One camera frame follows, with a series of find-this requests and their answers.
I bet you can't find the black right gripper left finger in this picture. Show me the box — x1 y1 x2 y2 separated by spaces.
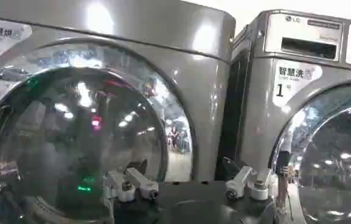
103 158 160 203

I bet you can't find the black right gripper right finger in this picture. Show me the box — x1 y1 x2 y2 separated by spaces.
222 156 274 201

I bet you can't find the grey dryer with drawer panel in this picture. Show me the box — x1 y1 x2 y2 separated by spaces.
215 9 351 224

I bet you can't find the round glass dryer door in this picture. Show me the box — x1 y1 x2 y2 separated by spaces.
268 78 351 224
0 38 198 224

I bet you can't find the grey dryer with rounded top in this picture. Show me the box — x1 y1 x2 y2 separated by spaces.
0 0 237 224

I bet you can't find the silver drawer panel with slot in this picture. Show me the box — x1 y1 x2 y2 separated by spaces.
264 13 344 62

